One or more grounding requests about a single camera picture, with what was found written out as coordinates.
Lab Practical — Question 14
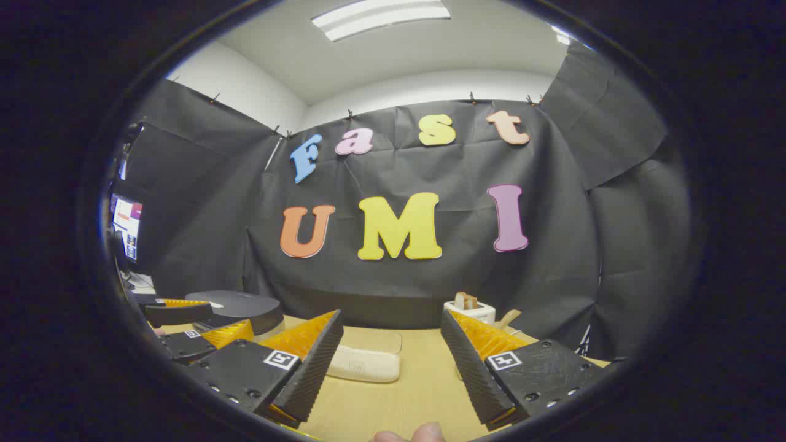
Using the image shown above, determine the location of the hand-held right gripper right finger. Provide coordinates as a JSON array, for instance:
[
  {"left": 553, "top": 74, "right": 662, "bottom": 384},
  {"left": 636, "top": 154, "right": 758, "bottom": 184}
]
[{"left": 440, "top": 309, "right": 609, "bottom": 432}]

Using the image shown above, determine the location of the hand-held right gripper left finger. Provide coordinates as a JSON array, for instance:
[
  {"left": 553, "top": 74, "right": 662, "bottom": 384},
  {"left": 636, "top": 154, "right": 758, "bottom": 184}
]
[{"left": 184, "top": 310, "right": 344, "bottom": 429}]

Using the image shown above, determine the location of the clear box of white rice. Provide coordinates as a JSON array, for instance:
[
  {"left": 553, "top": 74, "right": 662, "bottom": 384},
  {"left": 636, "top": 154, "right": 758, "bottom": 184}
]
[{"left": 325, "top": 331, "right": 403, "bottom": 384}]

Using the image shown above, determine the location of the black silver rice cooker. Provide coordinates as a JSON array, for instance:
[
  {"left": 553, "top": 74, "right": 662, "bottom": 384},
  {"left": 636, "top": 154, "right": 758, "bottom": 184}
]
[{"left": 184, "top": 290, "right": 285, "bottom": 341}]

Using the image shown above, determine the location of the white side table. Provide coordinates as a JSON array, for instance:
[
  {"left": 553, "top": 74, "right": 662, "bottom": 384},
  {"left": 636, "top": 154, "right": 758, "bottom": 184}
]
[{"left": 123, "top": 273, "right": 157, "bottom": 295}]

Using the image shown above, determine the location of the white toaster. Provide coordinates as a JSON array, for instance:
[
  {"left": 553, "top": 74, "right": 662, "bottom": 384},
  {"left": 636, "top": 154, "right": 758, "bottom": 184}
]
[{"left": 444, "top": 300, "right": 497, "bottom": 325}]

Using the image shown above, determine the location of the computer monitor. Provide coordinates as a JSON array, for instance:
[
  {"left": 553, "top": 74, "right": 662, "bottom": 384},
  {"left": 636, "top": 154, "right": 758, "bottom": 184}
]
[{"left": 111, "top": 193, "right": 143, "bottom": 263}]

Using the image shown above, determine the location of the black backdrop cloth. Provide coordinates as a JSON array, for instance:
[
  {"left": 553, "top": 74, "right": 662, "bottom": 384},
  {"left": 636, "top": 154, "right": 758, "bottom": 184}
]
[{"left": 117, "top": 40, "right": 691, "bottom": 363}]

